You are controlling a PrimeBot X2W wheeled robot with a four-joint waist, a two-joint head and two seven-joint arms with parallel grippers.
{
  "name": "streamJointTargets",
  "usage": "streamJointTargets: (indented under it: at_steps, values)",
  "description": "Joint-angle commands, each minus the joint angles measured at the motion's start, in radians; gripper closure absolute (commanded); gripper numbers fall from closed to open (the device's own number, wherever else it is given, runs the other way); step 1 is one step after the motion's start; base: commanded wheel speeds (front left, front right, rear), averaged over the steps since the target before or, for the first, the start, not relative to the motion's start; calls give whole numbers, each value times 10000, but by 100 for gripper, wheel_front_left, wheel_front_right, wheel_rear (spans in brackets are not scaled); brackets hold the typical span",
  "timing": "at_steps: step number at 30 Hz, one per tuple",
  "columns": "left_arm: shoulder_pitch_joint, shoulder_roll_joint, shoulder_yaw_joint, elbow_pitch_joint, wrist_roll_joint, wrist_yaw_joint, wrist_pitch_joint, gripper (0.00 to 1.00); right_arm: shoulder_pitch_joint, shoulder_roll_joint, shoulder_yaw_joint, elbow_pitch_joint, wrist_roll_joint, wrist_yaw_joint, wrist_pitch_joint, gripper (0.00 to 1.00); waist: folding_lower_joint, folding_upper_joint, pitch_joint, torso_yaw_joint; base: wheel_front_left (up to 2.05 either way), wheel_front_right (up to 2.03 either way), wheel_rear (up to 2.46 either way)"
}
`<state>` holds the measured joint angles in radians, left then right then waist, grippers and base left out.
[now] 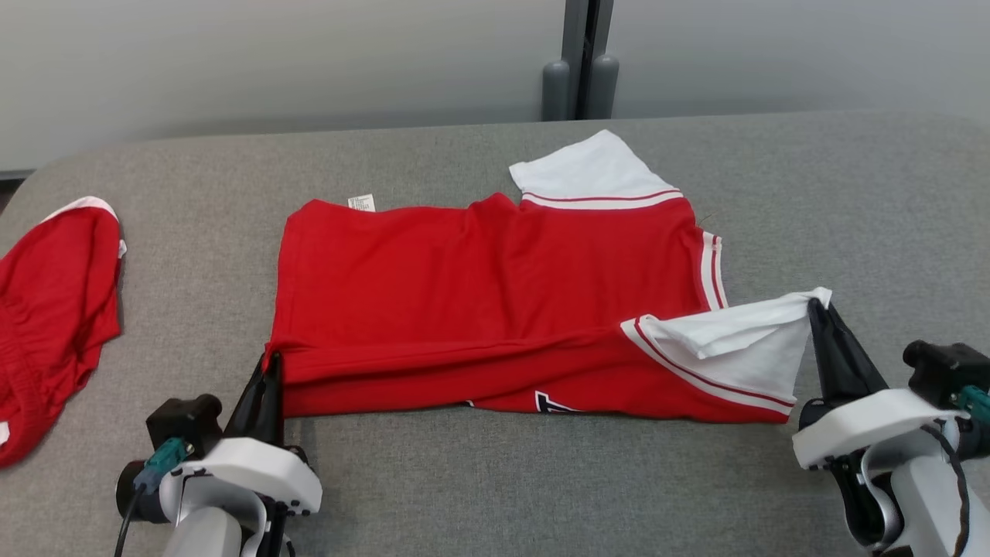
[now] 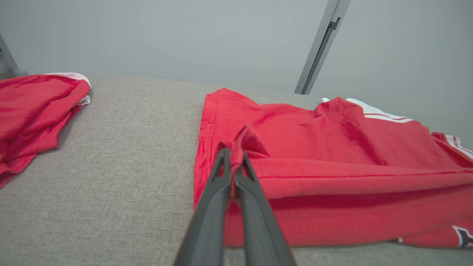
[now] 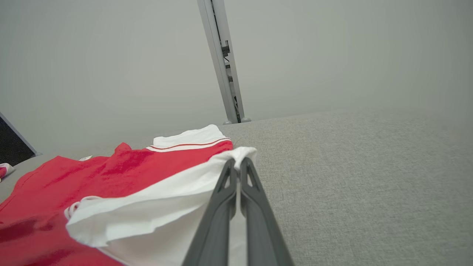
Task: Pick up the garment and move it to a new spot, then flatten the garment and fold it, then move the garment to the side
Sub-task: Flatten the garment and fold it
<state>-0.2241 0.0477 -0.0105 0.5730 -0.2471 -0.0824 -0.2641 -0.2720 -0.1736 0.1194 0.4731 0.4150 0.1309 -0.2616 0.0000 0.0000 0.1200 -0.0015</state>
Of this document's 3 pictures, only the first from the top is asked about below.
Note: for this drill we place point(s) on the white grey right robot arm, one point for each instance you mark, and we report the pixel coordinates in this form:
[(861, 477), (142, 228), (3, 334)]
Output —
[(928, 510)]

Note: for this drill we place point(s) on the grey cylindrical post foot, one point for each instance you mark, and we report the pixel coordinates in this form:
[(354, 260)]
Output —
[(555, 89), (605, 85)]

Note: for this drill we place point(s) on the red white baseball jersey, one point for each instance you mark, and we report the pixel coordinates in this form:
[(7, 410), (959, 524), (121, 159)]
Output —
[(464, 294)]

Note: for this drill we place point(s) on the grey metal wall post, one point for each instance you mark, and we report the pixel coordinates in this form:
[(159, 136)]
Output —
[(574, 31)]

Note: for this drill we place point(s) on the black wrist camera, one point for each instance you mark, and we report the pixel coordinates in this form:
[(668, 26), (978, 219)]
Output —
[(186, 422), (940, 367)]

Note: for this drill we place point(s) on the red shorts white trim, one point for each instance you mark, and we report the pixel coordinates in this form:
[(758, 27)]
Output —
[(54, 309)]

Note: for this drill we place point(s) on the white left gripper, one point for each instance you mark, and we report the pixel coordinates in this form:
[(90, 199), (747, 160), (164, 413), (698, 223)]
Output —
[(263, 472)]

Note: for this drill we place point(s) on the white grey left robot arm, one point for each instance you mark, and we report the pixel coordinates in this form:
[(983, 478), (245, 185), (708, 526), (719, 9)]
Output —
[(213, 534)]

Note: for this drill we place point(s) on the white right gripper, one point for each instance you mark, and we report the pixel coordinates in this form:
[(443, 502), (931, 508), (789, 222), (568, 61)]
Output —
[(874, 429)]

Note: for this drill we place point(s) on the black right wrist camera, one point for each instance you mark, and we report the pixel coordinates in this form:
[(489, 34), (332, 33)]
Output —
[(940, 367)]

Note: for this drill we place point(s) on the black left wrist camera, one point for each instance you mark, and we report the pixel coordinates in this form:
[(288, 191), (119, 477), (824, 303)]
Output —
[(186, 422)]

